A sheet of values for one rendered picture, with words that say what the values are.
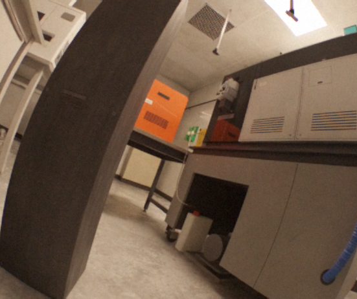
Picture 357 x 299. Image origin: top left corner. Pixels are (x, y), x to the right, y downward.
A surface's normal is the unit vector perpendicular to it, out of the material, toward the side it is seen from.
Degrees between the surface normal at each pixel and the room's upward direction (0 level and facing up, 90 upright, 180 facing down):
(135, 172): 90
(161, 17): 90
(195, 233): 90
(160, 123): 90
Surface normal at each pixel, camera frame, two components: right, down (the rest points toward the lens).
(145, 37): 0.13, -0.11
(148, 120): 0.46, 0.03
